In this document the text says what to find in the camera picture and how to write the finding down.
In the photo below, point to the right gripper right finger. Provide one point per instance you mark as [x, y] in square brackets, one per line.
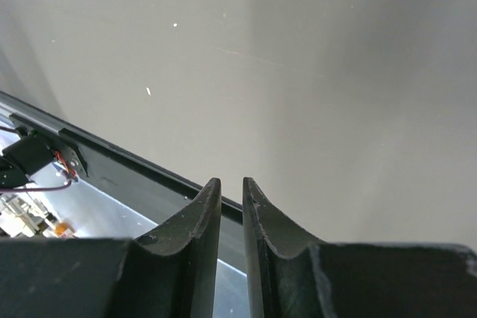
[292, 273]

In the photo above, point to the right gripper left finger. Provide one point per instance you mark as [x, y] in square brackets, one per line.
[167, 272]

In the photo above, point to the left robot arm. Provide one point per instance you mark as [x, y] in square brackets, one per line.
[22, 159]

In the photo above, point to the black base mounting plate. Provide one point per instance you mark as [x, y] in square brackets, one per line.
[94, 189]

